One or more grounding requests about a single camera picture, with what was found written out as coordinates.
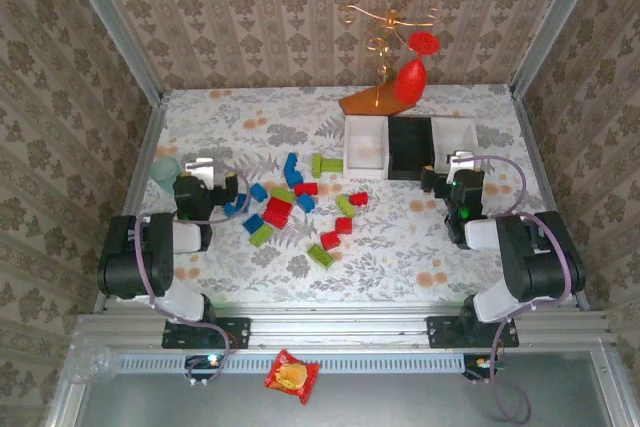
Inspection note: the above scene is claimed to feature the black plastic container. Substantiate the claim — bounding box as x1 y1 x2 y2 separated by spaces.
387 116 435 181

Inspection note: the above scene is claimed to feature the white plastic container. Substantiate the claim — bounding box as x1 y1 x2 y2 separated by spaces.
343 115 392 180
429 116 480 174

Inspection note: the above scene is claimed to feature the light blue cup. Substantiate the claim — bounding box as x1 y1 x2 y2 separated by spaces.
149 156 183 194

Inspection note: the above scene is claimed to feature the floral tablecloth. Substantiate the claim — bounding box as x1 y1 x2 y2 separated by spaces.
117 84 574 307

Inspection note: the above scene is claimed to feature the red goblet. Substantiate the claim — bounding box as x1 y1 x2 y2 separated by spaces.
392 30 444 103

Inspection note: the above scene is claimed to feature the black controller board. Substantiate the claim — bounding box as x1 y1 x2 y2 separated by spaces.
462 352 504 381
184 353 225 381

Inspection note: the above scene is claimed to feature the clear plastic cup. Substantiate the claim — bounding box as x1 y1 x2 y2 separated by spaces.
64 339 124 386

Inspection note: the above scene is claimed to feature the red snack packet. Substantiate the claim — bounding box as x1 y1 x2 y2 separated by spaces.
263 348 321 406

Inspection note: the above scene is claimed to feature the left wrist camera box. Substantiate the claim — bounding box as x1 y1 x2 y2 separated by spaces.
183 157 217 184

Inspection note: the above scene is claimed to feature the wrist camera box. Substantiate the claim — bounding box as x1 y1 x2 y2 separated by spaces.
446 148 477 172
183 157 217 184

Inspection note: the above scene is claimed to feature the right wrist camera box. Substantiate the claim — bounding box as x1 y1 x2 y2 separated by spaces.
446 148 477 172

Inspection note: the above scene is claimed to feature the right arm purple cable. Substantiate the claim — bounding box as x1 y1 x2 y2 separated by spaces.
464 155 581 426

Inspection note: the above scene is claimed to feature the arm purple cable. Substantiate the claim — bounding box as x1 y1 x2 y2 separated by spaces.
133 162 251 386
464 155 581 426

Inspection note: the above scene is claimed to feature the aluminium side rail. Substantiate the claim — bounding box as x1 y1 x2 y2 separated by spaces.
508 84 594 311
92 94 169 316

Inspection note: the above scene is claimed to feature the gold wire ornament wooden base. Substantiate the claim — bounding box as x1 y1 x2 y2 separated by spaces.
337 0 442 117

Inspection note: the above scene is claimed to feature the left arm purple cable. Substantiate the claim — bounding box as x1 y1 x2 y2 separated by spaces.
133 162 251 386

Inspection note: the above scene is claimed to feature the aluminium frame post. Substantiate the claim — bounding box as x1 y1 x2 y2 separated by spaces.
55 0 165 106
508 0 610 98

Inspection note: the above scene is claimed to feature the aluminium front rail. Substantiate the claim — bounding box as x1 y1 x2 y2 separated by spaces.
74 304 614 351

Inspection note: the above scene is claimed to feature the white slotted cable duct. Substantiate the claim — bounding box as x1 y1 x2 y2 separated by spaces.
117 350 466 374

